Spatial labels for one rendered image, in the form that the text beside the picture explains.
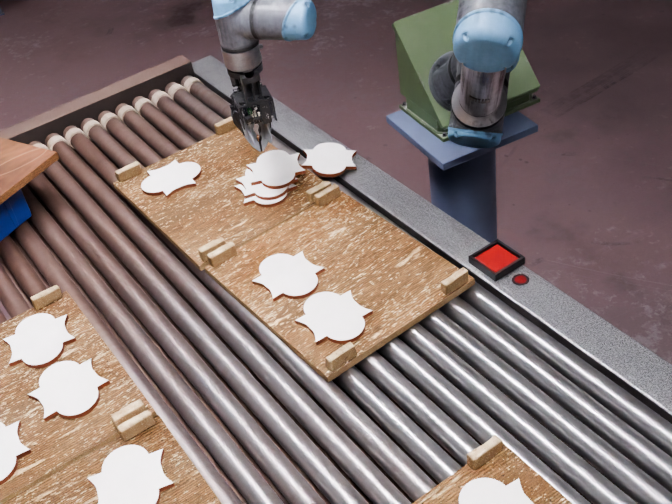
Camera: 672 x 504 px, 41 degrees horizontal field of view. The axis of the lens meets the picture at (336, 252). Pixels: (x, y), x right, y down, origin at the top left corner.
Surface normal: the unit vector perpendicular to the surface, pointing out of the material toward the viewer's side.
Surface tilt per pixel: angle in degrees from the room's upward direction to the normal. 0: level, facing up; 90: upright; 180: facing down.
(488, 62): 117
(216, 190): 0
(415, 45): 45
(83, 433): 0
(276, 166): 0
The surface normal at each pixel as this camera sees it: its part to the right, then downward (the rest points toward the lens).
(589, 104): -0.13, -0.76
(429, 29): 0.24, -0.18
